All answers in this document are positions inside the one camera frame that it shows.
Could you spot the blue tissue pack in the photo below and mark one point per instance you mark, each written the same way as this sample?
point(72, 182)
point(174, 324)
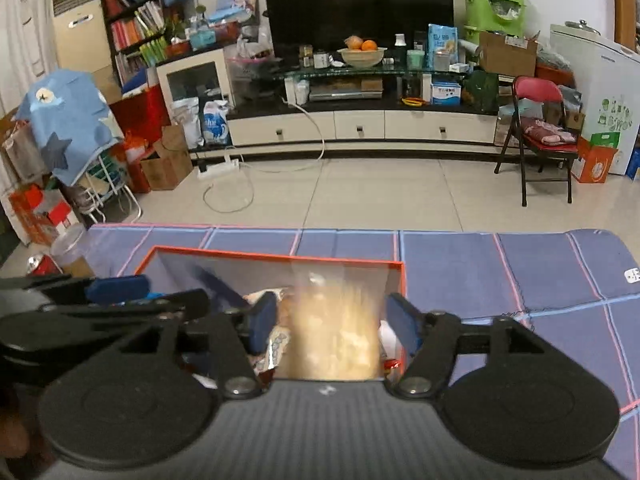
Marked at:
point(446, 94)

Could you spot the fruit bowl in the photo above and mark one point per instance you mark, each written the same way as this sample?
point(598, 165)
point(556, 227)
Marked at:
point(362, 57)

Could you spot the black television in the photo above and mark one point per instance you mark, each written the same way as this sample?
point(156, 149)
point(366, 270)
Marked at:
point(355, 5)

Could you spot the red white cardboard box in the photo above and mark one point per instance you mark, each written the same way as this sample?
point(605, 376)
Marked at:
point(35, 210)

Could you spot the white blue bag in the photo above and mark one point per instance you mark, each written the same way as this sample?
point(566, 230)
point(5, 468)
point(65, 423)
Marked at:
point(216, 124)

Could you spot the white TV cabinet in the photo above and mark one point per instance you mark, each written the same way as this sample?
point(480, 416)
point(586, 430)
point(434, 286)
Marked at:
point(360, 127)

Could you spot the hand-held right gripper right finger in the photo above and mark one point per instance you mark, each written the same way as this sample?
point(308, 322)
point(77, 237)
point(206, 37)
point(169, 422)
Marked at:
point(402, 325)

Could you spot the orange storage box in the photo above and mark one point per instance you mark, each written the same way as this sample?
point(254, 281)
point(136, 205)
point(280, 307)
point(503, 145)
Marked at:
point(225, 275)

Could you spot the clear silver snack packet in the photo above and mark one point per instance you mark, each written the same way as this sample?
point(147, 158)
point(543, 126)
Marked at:
point(272, 349)

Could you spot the silver media player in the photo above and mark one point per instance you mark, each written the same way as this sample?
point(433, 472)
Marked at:
point(345, 92)

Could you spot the dark green bag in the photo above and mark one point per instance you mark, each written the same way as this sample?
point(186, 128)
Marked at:
point(480, 90)

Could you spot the red folding chair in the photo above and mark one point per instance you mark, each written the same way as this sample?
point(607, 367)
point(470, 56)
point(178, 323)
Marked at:
point(537, 92)

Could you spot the red storage box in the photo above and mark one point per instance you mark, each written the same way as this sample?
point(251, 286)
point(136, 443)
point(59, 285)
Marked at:
point(135, 115)

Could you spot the blue picture board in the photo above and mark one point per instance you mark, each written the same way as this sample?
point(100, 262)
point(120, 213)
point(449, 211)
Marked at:
point(237, 0)

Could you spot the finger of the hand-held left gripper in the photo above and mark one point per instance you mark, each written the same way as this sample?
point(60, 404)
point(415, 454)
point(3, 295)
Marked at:
point(175, 305)
point(117, 287)

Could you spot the white grey bag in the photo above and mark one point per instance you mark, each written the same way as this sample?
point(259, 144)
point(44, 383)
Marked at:
point(184, 120)

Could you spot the clear plastic jar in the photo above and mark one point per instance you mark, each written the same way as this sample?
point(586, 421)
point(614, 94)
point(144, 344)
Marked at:
point(72, 252)

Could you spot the white power strip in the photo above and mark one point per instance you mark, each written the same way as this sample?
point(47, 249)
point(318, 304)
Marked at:
point(220, 170)

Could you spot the blue star-print cloth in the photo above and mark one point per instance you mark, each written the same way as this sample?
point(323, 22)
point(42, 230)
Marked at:
point(70, 115)

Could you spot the white glass-door cabinet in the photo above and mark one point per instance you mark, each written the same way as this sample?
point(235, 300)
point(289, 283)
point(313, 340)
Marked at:
point(195, 82)

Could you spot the brown cardboard box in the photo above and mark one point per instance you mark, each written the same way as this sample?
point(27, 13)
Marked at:
point(505, 55)

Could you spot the wooden bookshelf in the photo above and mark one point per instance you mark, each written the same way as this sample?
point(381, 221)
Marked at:
point(625, 0)

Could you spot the tall blue white packet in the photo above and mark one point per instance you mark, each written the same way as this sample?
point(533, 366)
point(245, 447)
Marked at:
point(442, 40)

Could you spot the green plastic drawers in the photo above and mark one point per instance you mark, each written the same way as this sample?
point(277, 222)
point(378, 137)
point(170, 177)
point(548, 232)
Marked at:
point(492, 15)

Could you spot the person's left forearm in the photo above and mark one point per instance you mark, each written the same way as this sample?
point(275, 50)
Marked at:
point(12, 430)

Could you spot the long beige bread packet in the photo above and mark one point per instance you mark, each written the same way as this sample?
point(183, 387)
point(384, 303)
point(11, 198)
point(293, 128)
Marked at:
point(330, 340)

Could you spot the white fridge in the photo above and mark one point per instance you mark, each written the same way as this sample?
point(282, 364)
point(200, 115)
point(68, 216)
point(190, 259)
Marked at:
point(600, 75)

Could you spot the standing air conditioner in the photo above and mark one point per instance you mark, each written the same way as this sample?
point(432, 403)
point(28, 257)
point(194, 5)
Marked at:
point(82, 35)

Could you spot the red soda can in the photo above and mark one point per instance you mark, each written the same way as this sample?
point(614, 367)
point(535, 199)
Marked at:
point(42, 265)

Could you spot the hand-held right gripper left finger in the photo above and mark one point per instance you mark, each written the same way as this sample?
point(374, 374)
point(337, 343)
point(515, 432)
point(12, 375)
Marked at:
point(260, 325)

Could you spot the orange paper bag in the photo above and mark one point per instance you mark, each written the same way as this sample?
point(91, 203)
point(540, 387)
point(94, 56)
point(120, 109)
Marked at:
point(592, 162)

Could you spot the dark bookshelf with books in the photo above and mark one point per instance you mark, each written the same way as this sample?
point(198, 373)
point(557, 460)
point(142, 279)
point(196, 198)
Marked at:
point(135, 30)

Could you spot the glass pot lid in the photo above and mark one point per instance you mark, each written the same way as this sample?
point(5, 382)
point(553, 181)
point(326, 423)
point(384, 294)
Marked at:
point(582, 27)

